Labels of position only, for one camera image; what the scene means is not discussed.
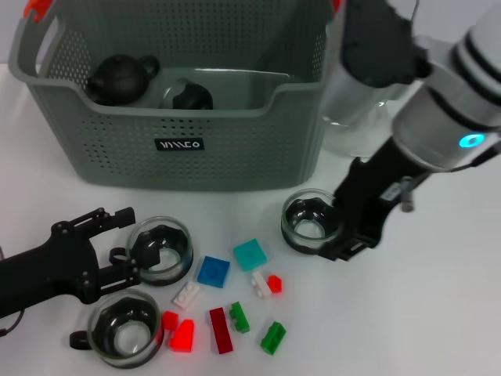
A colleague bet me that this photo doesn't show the grey perforated plastic basket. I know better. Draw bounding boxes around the grey perforated plastic basket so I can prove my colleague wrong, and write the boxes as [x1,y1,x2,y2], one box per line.
[7,0,345,193]

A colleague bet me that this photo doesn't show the white toy brick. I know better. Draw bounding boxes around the white toy brick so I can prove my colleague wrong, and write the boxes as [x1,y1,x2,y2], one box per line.
[250,271,272,301]

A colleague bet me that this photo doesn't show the glass teacup black sleeve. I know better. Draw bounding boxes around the glass teacup black sleeve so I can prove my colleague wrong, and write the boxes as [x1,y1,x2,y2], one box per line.
[158,77,214,110]
[109,215,194,286]
[280,189,345,255]
[69,288,164,369]

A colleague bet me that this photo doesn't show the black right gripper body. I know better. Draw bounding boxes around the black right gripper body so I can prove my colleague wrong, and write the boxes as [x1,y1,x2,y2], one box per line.
[334,136,426,248]

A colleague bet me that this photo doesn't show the white flat toy plate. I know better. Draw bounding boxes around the white flat toy plate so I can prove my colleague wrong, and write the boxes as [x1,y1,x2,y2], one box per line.
[171,280,201,311]

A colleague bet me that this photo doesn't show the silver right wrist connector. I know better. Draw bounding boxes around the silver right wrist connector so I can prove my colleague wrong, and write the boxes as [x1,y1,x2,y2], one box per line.
[398,175,416,213]

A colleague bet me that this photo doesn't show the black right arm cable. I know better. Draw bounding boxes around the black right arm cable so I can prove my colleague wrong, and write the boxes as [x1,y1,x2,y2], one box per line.
[426,135,501,173]

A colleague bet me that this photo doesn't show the dark clay teapot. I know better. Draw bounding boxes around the dark clay teapot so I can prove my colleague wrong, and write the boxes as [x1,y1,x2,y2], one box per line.
[85,53,160,107]

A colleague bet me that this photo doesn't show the glass teapot black lid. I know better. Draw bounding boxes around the glass teapot black lid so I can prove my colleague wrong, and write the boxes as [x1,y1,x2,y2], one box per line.
[320,70,408,157]

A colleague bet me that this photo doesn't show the dark red long brick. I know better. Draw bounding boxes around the dark red long brick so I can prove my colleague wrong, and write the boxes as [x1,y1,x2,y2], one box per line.
[208,307,235,356]

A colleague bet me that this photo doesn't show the green toy brick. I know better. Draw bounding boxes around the green toy brick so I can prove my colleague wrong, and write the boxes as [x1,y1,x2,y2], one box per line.
[229,301,251,334]
[260,320,287,356]

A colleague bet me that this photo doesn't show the cyan square toy brick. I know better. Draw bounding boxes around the cyan square toy brick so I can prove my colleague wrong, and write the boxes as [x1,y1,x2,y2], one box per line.
[232,237,269,272]

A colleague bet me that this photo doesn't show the red sloped toy brick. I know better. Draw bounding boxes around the red sloped toy brick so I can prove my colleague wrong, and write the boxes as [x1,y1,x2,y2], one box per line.
[168,317,196,353]

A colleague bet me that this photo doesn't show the blue square toy brick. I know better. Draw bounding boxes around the blue square toy brick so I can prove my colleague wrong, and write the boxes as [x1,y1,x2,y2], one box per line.
[196,255,231,290]

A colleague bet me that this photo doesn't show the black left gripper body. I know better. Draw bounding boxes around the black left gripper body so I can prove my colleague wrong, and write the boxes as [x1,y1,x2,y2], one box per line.
[0,221,101,318]

